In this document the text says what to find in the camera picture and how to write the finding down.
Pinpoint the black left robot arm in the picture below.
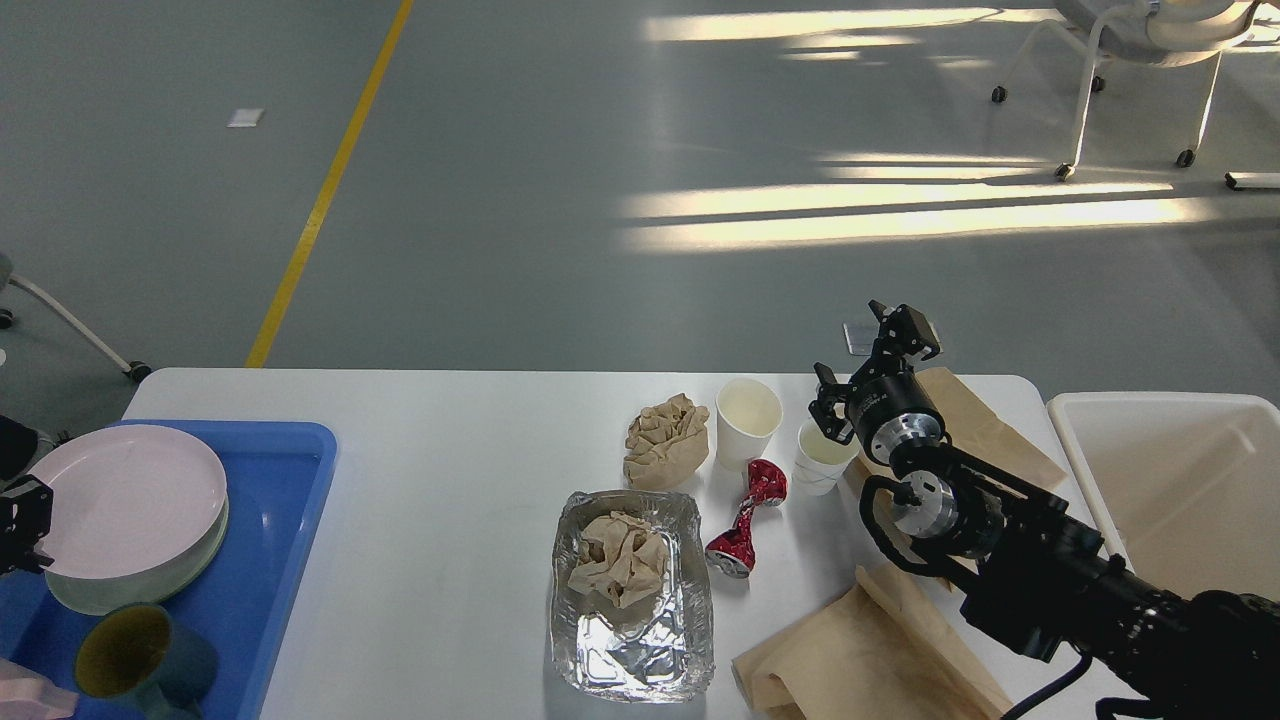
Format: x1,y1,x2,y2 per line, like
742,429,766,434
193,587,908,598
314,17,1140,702
1,416,55,575

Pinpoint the brown paper bag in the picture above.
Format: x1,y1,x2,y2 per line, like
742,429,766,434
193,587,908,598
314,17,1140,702
842,366,1069,593
733,565,1014,719

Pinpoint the white plastic bin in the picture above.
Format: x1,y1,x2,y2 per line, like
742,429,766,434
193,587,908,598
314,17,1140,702
1048,392,1279,600

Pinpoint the white bar on floor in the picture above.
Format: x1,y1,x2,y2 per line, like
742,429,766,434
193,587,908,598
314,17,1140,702
1224,170,1280,191

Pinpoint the brown paper bag rear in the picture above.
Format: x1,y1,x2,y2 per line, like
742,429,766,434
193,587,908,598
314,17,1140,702
842,366,1069,593

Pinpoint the dark teal mug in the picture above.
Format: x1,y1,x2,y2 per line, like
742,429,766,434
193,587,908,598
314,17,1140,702
73,603,219,719

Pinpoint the blue plastic tray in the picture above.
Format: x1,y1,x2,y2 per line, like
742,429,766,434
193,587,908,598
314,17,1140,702
1,419,338,719

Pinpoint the light green plate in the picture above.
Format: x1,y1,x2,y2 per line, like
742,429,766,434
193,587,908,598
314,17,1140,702
44,502,230,616

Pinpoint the short white paper cup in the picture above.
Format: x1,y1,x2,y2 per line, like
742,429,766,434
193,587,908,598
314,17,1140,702
791,419,861,495

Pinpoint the aluminium foil tray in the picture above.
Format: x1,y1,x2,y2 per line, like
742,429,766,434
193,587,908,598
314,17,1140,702
548,489,716,703

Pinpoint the white floor marker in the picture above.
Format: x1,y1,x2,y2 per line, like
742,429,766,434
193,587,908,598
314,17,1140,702
227,108,265,129

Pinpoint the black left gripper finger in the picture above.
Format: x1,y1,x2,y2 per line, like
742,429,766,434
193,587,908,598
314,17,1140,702
1,474,54,575

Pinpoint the crumpled brown paper ball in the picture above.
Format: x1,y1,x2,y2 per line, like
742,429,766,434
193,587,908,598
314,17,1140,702
623,393,710,492

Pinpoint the crumpled brown paper in tray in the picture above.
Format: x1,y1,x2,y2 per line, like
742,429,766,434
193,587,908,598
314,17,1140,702
567,511,671,609

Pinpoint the tall white paper cup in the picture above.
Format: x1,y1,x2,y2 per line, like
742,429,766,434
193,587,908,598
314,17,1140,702
716,377,783,471

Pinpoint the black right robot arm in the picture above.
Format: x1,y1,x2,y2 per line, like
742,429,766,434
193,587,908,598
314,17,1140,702
809,300,1279,719

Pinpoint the floor socket plate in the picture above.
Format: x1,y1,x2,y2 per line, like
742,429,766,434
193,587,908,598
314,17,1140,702
842,322,881,357

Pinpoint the crushed red can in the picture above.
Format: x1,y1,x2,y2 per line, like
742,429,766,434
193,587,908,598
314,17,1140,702
704,457,788,579

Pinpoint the brown paper bag front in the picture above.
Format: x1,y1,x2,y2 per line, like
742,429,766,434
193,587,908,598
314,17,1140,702
733,565,1014,719

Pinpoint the pink cloth corner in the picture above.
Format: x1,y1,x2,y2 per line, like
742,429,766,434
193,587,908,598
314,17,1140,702
1,659,81,719

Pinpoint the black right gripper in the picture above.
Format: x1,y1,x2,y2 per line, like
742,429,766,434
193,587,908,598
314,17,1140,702
808,300,946,462

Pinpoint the pink plastic plate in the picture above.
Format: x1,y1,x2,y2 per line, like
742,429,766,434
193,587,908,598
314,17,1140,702
31,424,228,580

